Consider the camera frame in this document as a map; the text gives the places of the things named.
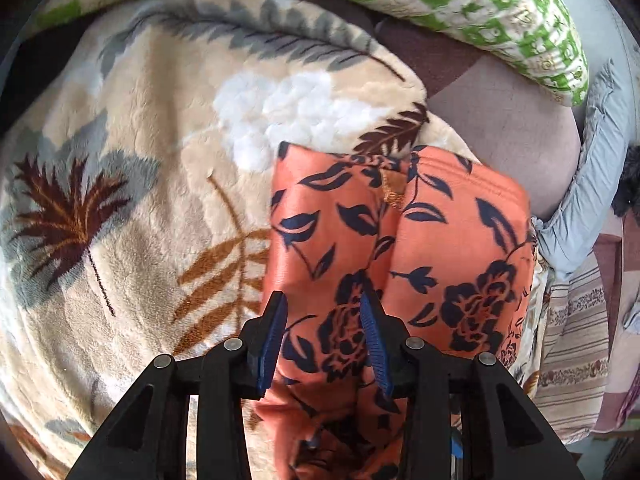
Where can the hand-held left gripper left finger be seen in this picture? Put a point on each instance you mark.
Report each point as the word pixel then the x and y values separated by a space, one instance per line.
pixel 270 350

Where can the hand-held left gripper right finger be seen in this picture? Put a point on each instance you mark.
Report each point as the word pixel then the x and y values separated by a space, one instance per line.
pixel 376 350

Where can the orange floral shirt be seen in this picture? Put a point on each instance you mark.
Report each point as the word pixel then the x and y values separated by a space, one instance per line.
pixel 450 240

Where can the leaf print plush blanket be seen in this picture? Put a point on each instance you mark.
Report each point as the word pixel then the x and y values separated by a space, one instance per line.
pixel 150 210

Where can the striped floral blanket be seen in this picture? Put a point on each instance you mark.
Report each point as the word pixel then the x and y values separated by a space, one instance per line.
pixel 575 340

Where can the mauve patchwork bed sheet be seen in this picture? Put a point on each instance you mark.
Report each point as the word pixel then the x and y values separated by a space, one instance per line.
pixel 500 125

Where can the dark furry cloth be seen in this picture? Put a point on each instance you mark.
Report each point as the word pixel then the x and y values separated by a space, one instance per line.
pixel 627 185

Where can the green checked pillow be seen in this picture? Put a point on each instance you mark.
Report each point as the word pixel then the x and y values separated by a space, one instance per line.
pixel 475 5

